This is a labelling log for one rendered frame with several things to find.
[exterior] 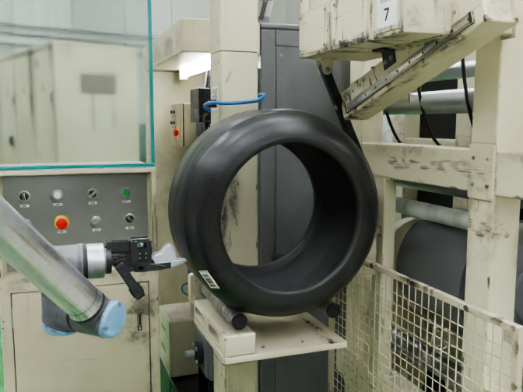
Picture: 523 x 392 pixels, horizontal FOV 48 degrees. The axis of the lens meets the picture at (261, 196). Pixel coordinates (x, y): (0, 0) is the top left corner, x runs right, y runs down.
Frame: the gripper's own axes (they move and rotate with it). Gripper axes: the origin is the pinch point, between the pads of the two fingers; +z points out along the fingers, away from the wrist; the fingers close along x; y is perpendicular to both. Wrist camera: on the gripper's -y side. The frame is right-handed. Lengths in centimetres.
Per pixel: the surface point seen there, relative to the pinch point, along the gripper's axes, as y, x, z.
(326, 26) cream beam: 66, 5, 44
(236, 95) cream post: 47, 28, 24
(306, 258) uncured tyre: -5.2, 15.2, 43.7
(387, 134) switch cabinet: 29, 895, 620
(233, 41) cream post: 64, 27, 23
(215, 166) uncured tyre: 26.6, -11.3, 6.4
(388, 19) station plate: 62, -29, 44
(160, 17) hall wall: 253, 1010, 174
